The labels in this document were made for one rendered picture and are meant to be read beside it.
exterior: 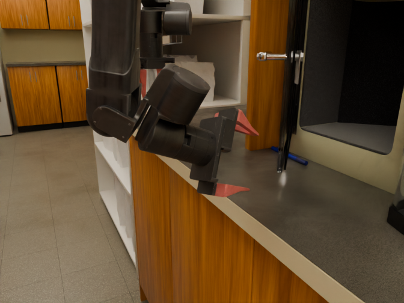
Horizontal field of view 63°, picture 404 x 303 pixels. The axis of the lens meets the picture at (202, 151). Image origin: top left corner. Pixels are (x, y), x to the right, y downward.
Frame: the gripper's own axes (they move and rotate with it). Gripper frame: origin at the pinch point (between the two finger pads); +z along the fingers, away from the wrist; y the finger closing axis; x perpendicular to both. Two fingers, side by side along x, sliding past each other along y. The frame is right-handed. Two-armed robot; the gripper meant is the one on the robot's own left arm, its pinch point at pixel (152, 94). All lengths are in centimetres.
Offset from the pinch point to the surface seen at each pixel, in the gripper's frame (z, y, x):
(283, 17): -19.2, 32.5, -9.5
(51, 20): -42, 12, 476
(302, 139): 10.9, 33.5, -19.8
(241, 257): 29.3, 6.6, -33.5
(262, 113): 5.5, 27.8, -9.7
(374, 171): 12, 33, -41
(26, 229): 112, -43, 154
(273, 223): 15.5, 5.1, -44.1
